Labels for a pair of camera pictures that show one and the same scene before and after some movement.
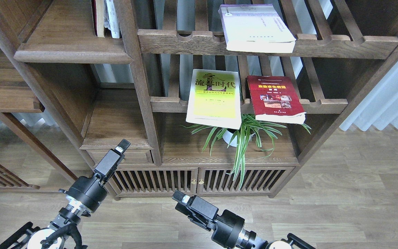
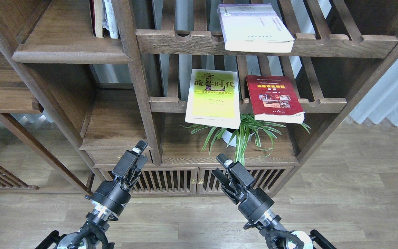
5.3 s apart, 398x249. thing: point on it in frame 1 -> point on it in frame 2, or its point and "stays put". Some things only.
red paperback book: [276, 99] stays put
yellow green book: [214, 99] stays put
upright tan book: [100, 16] stays put
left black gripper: [86, 193] -> [111, 196]
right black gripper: [229, 226] -> [257, 200]
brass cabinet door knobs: [194, 182] stays put
